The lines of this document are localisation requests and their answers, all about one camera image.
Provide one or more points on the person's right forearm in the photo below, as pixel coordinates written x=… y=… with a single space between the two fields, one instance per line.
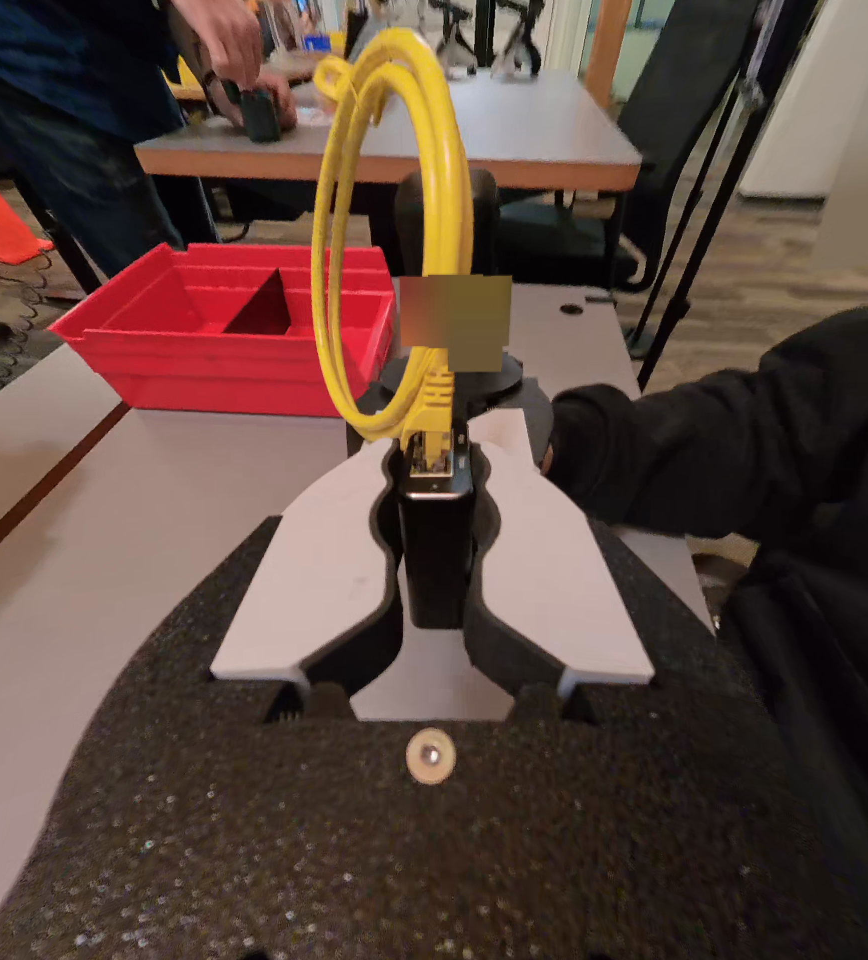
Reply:
x=741 y=450

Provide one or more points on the dark green handheld device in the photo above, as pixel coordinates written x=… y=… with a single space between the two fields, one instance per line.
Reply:
x=261 y=116

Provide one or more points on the red plastic bin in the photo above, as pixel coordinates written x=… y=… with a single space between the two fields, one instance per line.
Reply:
x=179 y=367

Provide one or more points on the grey table with wooden edge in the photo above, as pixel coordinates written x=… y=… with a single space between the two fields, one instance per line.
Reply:
x=524 y=127

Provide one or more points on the black tripod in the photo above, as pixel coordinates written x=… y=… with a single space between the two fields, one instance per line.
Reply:
x=752 y=86

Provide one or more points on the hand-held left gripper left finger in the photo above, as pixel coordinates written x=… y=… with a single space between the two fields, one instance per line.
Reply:
x=314 y=592

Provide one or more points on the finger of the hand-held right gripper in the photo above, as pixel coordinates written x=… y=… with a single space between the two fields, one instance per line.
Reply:
x=505 y=431

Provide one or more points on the black ethernet port adapter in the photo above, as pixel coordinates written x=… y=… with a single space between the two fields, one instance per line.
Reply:
x=437 y=555

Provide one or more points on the black table grommet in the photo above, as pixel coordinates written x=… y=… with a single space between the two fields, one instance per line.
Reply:
x=571 y=309

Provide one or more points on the person's black clothed body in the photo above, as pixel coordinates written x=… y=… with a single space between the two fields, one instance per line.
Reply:
x=853 y=712

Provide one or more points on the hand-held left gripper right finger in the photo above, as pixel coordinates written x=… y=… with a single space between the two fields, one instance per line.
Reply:
x=554 y=592

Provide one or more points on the black office chair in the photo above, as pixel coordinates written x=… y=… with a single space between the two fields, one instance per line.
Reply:
x=673 y=112

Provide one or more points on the wooden post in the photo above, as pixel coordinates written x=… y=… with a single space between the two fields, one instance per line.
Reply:
x=607 y=45

